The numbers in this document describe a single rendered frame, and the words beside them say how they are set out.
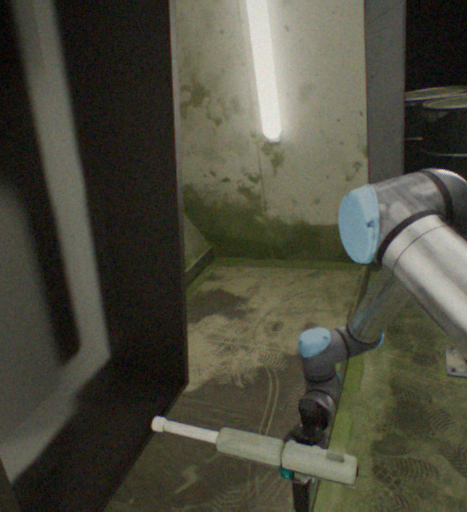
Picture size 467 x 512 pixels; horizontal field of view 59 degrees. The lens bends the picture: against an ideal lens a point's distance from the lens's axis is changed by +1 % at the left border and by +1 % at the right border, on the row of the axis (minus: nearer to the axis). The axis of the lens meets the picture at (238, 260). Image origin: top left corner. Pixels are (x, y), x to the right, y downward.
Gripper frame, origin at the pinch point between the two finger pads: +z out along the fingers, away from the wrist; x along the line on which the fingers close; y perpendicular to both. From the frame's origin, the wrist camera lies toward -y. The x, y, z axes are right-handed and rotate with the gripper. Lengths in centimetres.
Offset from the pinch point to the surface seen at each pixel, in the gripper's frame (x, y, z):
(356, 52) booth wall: 9, -99, -174
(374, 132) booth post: -1, -59, -178
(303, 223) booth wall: 40, -4, -187
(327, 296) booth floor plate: 18, 29, -151
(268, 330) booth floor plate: 43, 35, -114
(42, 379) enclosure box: 74, -6, -4
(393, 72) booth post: -9, -88, -174
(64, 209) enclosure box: 67, -52, -18
